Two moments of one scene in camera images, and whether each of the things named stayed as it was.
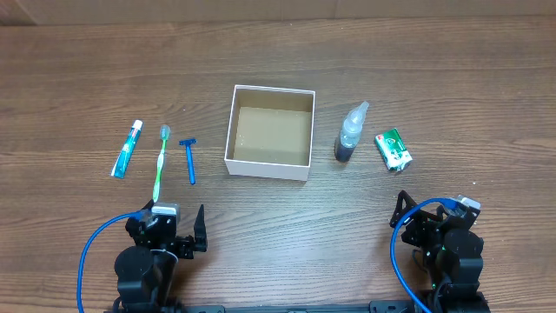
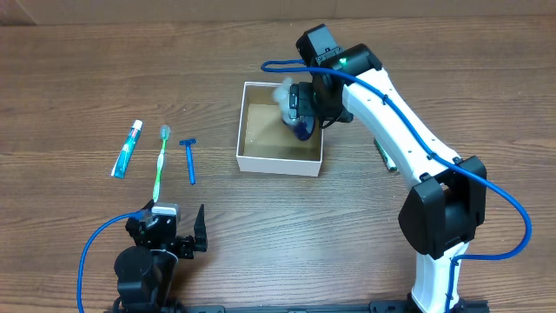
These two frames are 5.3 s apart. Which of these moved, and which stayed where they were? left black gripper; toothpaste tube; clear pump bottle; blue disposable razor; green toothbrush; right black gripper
Moved: clear pump bottle; right black gripper
Stayed: left black gripper; blue disposable razor; toothpaste tube; green toothbrush
